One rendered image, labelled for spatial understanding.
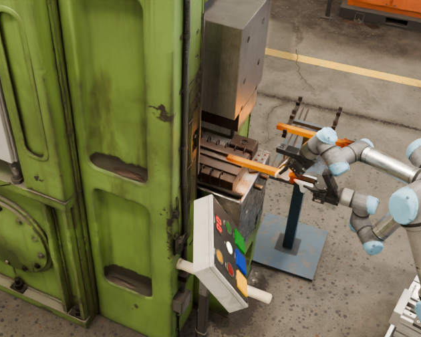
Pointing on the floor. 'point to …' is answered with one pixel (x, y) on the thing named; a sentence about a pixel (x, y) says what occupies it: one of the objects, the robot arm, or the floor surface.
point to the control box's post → (203, 309)
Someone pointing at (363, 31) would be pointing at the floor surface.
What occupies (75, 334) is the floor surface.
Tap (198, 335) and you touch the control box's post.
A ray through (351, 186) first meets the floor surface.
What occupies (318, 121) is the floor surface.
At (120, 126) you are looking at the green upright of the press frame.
